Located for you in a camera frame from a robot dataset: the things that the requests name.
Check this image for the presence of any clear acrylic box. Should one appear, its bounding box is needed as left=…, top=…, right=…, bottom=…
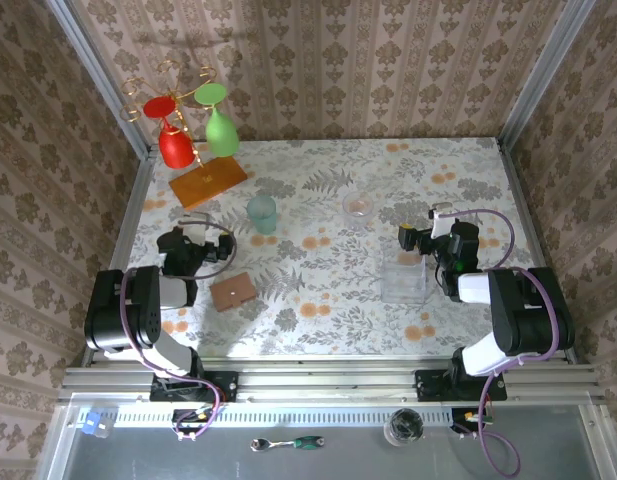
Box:
left=380, top=256, right=433, bottom=305

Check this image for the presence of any brown leather card holder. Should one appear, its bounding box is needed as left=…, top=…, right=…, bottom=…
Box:
left=209, top=272, right=258, bottom=314

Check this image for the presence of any frosted teal cup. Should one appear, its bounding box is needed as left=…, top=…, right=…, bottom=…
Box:
left=246, top=194, right=279, bottom=236

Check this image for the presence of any red wine glass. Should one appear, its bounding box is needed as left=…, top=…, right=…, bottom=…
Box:
left=142, top=94, right=197, bottom=169

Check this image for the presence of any green wine glass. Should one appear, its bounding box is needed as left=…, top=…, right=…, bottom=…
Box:
left=193, top=82, right=241, bottom=158

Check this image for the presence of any floral fern tablecloth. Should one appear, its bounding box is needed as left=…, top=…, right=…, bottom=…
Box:
left=103, top=138, right=563, bottom=359

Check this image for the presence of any black wiring connector block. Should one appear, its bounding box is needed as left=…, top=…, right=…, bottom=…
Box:
left=171, top=407, right=215, bottom=435

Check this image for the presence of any clear jar with black parts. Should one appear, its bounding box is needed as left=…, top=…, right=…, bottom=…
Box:
left=383, top=408, right=423, bottom=448

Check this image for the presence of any grey metal shelf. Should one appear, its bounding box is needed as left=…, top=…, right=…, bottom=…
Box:
left=35, top=394, right=614, bottom=480

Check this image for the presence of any gold wire rack wooden base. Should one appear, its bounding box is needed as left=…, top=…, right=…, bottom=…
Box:
left=118, top=59, right=250, bottom=211

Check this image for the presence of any aluminium side rail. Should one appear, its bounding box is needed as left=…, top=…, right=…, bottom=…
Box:
left=496, top=139, right=580, bottom=366
left=81, top=144, right=157, bottom=369

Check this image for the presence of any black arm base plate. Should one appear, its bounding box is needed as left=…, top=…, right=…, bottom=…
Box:
left=150, top=370, right=239, bottom=403
left=415, top=368, right=508, bottom=403

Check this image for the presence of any aluminium cross rail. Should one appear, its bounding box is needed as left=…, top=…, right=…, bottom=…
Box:
left=57, top=363, right=607, bottom=405

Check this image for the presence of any slotted white cable duct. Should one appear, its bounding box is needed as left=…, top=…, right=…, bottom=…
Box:
left=77, top=405, right=454, bottom=429

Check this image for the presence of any aluminium frame post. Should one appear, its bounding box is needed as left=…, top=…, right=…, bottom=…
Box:
left=498, top=0, right=602, bottom=149
left=44, top=0, right=154, bottom=160

